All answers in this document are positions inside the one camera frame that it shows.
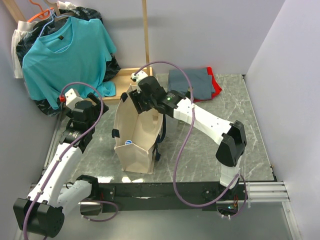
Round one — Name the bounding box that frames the beige canvas tote bag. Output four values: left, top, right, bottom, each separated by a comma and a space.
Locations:
112, 84, 163, 174

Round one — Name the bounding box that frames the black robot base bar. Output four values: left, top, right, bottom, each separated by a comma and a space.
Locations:
69, 181, 251, 216

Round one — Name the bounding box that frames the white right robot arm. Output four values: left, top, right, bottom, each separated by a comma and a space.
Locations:
129, 71, 247, 199

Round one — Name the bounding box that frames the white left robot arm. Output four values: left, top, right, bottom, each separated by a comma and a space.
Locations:
13, 89, 109, 239

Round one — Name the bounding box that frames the wooden rack base tray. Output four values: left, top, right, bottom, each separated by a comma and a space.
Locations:
62, 66, 154, 109

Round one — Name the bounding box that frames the clear bottle blue cap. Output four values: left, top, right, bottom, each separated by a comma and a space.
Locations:
125, 140, 133, 145

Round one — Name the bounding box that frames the grey folded garment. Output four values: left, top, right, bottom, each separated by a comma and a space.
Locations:
167, 68, 215, 100

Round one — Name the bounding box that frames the turquoise t-shirt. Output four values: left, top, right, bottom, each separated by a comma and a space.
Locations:
22, 17, 117, 109

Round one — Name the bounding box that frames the dark patterned shirt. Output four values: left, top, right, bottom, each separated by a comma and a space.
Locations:
15, 6, 122, 117

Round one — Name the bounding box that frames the wooden clothes hanger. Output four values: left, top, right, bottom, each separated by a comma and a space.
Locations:
43, 0, 74, 22

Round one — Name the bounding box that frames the white hanging garment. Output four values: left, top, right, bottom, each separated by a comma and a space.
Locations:
11, 16, 67, 79

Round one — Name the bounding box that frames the orange clothes hanger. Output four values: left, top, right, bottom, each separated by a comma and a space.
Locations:
27, 0, 54, 23

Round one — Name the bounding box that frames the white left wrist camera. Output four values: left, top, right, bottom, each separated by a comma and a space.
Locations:
59, 88, 84, 111

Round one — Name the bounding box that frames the light blue wire hanger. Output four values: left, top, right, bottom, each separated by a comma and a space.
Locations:
37, 10, 57, 40

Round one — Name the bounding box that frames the wooden rack post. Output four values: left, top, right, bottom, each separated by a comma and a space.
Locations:
141, 0, 150, 64
2, 0, 26, 23

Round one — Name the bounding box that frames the wooden rack left post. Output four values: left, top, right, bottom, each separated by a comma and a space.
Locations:
2, 0, 26, 23

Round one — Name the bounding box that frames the aluminium rail frame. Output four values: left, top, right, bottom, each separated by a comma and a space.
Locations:
14, 109, 303, 240

